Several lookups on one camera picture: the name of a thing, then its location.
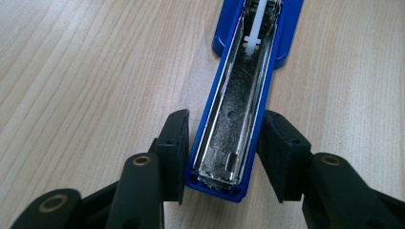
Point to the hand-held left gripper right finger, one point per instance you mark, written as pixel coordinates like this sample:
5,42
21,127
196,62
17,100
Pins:
283,159

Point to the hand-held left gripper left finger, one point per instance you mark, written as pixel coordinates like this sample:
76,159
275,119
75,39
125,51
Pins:
173,159

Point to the blue stapler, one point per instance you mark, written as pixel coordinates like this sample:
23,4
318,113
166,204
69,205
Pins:
235,95

